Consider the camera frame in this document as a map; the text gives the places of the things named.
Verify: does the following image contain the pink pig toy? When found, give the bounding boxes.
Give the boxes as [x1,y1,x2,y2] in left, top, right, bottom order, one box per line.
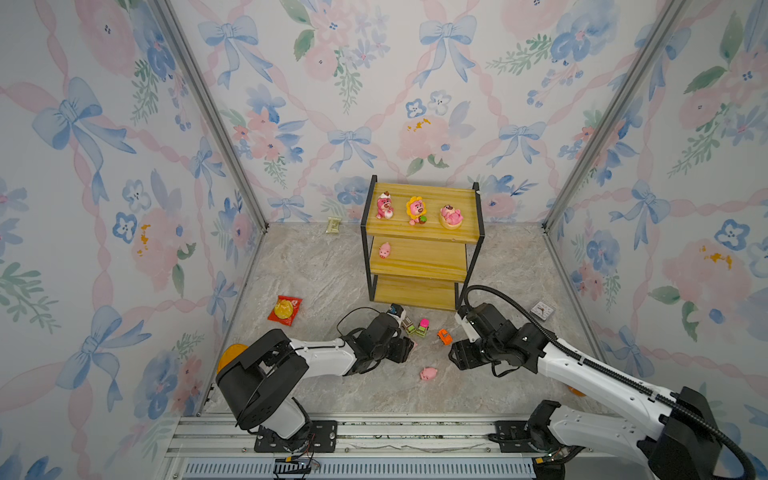
[419,367,438,381]

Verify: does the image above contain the wooden shelf black metal frame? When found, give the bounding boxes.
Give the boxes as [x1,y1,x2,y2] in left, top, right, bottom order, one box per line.
[360,175,485,311]

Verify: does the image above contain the pink bear strawberry hat figure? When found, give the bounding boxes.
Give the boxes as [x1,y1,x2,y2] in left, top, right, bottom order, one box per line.
[376,191,394,220]

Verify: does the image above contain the small green packet by wall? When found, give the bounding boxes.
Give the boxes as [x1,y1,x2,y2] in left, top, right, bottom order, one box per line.
[325,217,342,234]

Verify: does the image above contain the orange bowl left side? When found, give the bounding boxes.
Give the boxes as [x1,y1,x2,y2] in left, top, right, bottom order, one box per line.
[217,344,247,372]

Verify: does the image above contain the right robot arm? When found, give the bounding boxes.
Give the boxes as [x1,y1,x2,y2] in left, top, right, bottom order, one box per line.
[449,303,755,479]

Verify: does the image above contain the pink bear yellow flower figure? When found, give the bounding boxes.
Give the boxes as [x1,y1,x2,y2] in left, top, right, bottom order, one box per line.
[406,196,427,225]

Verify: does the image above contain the pink pig on middle shelf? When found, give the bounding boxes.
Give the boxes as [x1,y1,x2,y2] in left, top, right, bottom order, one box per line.
[379,242,392,259]

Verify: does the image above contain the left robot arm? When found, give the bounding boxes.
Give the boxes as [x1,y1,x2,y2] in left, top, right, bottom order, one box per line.
[215,304,414,453]

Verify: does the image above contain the green truck pink mixer toy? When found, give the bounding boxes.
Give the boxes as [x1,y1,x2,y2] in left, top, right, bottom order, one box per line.
[415,318,430,337]

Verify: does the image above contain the red yellow snack packet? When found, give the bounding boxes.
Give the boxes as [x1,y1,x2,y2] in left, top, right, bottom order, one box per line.
[268,295,302,326]

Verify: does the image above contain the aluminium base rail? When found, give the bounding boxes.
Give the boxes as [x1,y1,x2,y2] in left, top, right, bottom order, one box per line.
[155,414,653,479]

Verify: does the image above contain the orange can right side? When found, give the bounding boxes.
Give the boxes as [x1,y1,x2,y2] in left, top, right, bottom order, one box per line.
[568,386,586,397]

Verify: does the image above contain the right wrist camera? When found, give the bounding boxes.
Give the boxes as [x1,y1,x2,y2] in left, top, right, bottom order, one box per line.
[455,311,480,343]

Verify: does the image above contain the orange toy truck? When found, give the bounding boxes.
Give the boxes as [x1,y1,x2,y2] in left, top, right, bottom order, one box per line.
[437,329,453,346]

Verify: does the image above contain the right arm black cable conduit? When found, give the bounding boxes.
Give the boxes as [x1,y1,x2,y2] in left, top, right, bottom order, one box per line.
[461,284,757,480]

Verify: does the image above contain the small white alarm clock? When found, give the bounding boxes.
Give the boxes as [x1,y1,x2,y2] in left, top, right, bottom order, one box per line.
[531,301,555,321]

